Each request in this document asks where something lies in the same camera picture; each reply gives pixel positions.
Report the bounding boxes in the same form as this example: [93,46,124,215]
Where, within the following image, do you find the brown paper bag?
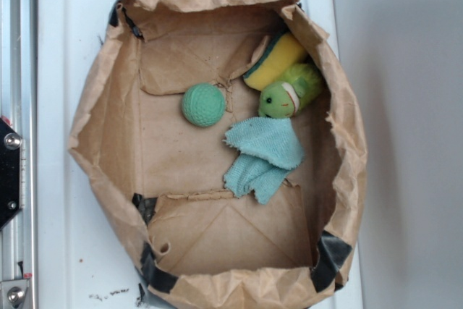
[69,0,367,308]

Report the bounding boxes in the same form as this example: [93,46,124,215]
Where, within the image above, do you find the green dimpled ball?
[182,83,226,127]

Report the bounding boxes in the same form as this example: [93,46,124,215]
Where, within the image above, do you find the aluminium frame rail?
[1,0,38,308]

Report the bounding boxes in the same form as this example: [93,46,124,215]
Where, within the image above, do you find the light blue cloth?
[224,117,305,205]

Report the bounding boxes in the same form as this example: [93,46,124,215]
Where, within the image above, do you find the black mounting bracket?
[0,117,22,229]

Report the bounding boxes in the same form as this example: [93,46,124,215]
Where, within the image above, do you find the green plush toy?
[258,63,324,119]

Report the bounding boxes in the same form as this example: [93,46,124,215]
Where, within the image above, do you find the yellow green sponge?
[243,31,308,91]

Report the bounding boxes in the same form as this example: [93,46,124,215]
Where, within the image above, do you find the white plastic tray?
[35,0,364,309]

